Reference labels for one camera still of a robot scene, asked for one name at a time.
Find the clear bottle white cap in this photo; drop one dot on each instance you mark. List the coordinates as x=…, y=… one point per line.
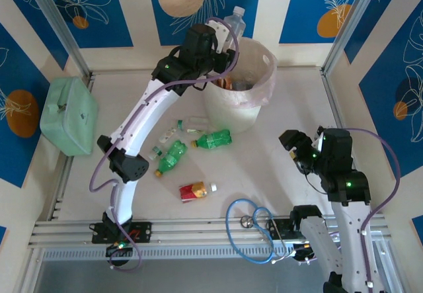
x=236, y=22

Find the small white labelled bottle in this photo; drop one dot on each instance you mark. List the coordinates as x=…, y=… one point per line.
x=168, y=134

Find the green plastic bottle yellow cap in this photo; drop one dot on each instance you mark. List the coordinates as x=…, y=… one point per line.
x=213, y=140
x=172, y=156

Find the tiny clear bottle green cap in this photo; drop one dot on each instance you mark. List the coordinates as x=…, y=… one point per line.
x=155, y=152

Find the red and gold labelled bottle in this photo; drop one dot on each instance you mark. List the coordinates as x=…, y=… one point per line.
x=195, y=191

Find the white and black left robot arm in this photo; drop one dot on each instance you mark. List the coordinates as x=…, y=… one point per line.
x=148, y=114

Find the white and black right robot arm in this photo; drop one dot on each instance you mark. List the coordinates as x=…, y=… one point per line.
x=350, y=227

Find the pink plastic bin liner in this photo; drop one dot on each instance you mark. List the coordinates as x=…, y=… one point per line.
x=266, y=89

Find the white ribbed waste bin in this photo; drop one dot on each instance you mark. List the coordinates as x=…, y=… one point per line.
x=231, y=114

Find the blue stethoscope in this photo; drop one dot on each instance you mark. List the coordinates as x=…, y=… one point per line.
x=245, y=221

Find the mint green zip case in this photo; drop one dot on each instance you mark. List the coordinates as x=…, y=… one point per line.
x=67, y=112

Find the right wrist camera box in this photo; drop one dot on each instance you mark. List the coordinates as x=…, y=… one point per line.
x=318, y=142

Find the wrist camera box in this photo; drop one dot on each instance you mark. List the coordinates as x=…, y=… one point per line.
x=318, y=142
x=218, y=30

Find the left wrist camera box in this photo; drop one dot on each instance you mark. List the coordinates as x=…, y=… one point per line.
x=218, y=30

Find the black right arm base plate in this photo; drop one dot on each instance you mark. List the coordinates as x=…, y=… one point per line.
x=285, y=228

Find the aluminium frame post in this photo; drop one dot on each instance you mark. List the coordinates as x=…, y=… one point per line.
x=57, y=25
x=350, y=22

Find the aluminium extrusion mounting rail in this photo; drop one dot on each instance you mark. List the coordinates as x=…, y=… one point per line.
x=198, y=231

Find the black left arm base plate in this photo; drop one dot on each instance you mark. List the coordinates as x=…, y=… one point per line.
x=142, y=231

